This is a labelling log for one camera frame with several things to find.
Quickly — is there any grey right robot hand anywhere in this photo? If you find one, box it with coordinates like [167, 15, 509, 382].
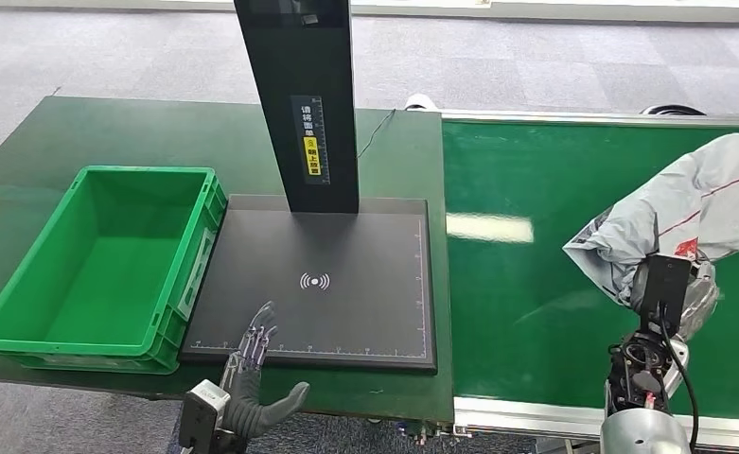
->
[678, 255, 721, 344]

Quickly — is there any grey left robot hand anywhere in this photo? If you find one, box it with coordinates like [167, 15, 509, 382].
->
[220, 302, 311, 435]

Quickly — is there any grey mailer package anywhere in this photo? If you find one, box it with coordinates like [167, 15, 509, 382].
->
[561, 132, 739, 308]

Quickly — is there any green conveyor belt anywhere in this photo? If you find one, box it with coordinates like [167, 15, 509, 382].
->
[442, 120, 739, 420]

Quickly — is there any green plastic crate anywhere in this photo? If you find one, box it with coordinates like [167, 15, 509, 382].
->
[0, 166, 228, 375]

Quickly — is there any black round floor object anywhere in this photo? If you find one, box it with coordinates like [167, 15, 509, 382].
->
[640, 103, 708, 116]

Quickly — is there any yellow black column label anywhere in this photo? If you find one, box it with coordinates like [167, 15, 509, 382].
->
[290, 95, 332, 186]

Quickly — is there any dark green table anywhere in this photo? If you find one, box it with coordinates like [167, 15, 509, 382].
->
[0, 96, 457, 424]

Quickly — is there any black scanner column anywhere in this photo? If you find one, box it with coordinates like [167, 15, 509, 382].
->
[233, 0, 361, 215]

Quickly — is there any small white round object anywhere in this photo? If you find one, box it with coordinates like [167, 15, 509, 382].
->
[404, 93, 440, 113]

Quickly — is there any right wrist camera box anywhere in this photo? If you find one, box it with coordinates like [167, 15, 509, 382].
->
[638, 253, 694, 337]

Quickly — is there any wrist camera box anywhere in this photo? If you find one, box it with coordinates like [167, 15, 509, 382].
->
[179, 378, 233, 454]
[638, 253, 694, 337]

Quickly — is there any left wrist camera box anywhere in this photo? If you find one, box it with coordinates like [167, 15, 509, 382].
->
[179, 378, 233, 454]

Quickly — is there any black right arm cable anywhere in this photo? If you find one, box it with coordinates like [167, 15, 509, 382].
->
[657, 304, 701, 454]

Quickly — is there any black scanner base plate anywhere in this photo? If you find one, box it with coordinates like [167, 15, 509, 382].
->
[179, 194, 438, 375]

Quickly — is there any aluminium conveyor frame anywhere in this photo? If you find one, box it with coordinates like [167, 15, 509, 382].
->
[439, 109, 739, 451]

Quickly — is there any thin black table cable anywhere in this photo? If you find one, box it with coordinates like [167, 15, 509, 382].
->
[356, 109, 397, 160]

